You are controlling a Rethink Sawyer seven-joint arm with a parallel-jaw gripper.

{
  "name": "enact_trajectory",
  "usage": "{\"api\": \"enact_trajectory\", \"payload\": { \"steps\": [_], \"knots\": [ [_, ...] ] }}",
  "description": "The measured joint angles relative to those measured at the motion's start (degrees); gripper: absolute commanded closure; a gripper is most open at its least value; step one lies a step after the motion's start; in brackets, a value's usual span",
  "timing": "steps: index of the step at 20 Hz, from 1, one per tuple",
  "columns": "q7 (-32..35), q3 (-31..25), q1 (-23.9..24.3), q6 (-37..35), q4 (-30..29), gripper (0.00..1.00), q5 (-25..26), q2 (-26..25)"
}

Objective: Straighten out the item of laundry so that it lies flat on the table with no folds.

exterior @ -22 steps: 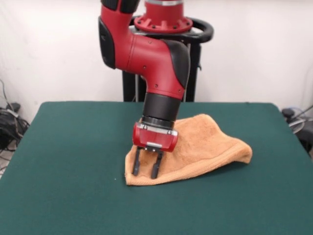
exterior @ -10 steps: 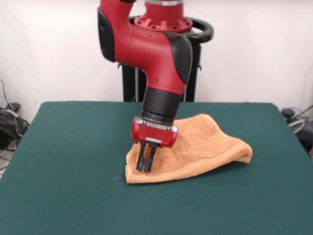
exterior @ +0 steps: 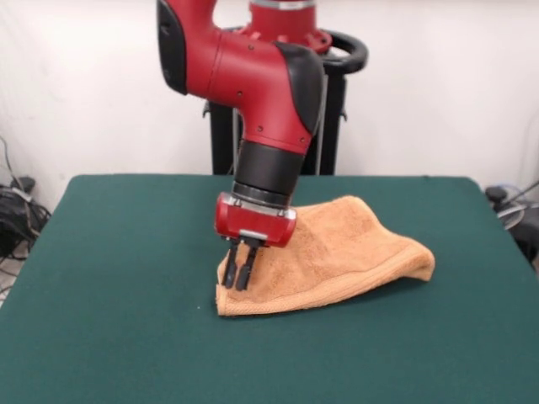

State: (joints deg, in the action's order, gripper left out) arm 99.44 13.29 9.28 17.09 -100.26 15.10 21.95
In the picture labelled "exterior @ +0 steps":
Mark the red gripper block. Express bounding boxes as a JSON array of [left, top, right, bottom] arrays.
[[214, 194, 297, 292]]

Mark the orange terry towel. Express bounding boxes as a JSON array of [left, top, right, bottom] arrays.
[[215, 194, 436, 318]]

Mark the dark green table cloth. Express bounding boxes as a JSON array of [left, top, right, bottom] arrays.
[[0, 174, 539, 404]]

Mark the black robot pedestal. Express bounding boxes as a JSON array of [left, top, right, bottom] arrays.
[[201, 27, 370, 177]]

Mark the black cable tangle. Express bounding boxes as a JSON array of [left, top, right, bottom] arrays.
[[483, 117, 539, 270], [0, 134, 52, 295]]

